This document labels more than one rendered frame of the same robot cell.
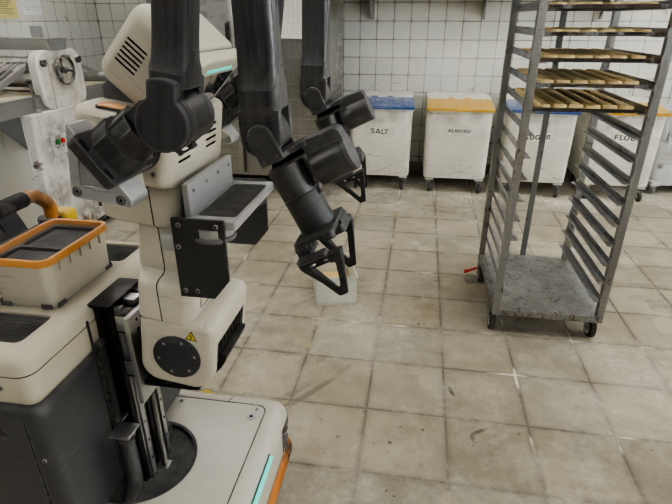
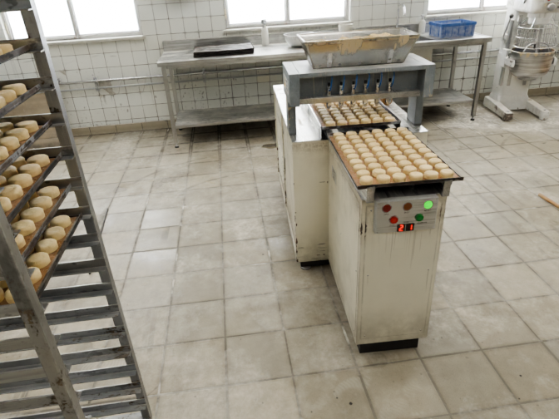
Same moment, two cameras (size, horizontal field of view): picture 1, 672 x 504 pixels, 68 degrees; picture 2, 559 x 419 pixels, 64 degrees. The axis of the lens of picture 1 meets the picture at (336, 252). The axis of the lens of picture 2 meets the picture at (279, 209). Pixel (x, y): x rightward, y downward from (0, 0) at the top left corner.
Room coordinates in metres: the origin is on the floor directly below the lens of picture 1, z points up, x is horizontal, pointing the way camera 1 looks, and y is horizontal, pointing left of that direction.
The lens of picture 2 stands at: (1.70, 0.07, 1.63)
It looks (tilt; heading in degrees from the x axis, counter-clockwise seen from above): 29 degrees down; 255
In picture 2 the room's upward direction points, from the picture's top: 3 degrees counter-clockwise
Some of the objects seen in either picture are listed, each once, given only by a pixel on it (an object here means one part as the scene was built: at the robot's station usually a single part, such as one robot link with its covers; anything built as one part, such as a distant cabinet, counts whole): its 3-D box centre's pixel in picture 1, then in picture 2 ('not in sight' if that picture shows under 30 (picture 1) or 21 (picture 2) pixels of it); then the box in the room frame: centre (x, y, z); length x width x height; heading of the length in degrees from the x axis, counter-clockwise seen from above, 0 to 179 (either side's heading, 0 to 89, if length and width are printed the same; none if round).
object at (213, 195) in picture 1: (220, 220); not in sight; (0.96, 0.24, 0.99); 0.28 x 0.16 x 0.22; 171
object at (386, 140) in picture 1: (381, 139); not in sight; (4.53, -0.41, 0.38); 0.64 x 0.54 x 0.77; 173
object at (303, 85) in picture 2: not in sight; (353, 96); (0.67, -2.11, 1.01); 0.72 x 0.33 x 0.34; 169
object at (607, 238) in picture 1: (588, 216); (32, 364); (2.24, -1.21, 0.51); 0.64 x 0.03 x 0.03; 171
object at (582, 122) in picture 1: (611, 147); not in sight; (4.22, -2.33, 0.38); 0.64 x 0.54 x 0.77; 168
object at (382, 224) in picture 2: not in sight; (405, 214); (0.84, -1.25, 0.77); 0.24 x 0.04 x 0.14; 169
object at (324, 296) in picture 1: (333, 278); not in sight; (2.43, 0.01, 0.08); 0.30 x 0.22 x 0.16; 7
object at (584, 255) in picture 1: (581, 250); (47, 400); (2.24, -1.21, 0.33); 0.64 x 0.03 x 0.03; 171
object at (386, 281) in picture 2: not in sight; (374, 235); (0.77, -1.61, 0.45); 0.70 x 0.34 x 0.90; 79
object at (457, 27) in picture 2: not in sight; (452, 28); (-1.54, -4.39, 0.95); 0.40 x 0.30 x 0.14; 174
